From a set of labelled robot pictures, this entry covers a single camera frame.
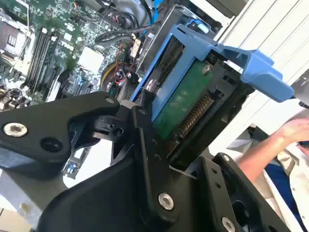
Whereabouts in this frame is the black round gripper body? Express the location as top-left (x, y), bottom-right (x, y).
top-left (36, 156), bottom-right (214, 232)

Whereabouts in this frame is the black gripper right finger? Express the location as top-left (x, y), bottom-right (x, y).
top-left (193, 152), bottom-right (293, 232)

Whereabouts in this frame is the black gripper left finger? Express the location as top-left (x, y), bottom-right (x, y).
top-left (0, 90), bottom-right (181, 228)

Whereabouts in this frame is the hard disk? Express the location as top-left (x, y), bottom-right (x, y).
top-left (130, 24), bottom-right (295, 170)

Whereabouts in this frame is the person's bare hand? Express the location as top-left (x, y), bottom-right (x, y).
top-left (277, 112), bottom-right (309, 148)

